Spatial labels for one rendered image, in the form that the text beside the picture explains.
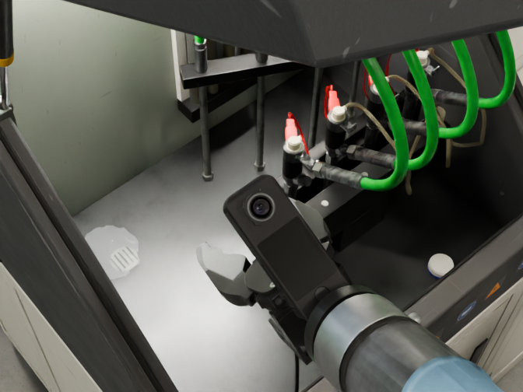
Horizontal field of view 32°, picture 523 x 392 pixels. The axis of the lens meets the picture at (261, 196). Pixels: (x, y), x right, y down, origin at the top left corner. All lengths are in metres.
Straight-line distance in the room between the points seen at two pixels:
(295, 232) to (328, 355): 0.10
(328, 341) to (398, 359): 0.07
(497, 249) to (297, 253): 0.70
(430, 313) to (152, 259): 0.45
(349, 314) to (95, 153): 0.84
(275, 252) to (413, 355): 0.14
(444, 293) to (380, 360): 0.70
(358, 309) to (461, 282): 0.67
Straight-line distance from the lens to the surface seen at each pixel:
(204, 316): 1.40
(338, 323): 0.66
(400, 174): 1.03
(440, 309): 1.30
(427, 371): 0.60
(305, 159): 1.20
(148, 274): 1.44
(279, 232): 0.69
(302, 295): 0.70
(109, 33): 1.28
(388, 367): 0.61
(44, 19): 1.20
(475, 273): 1.34
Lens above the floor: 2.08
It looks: 56 degrees down
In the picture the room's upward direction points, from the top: 1 degrees clockwise
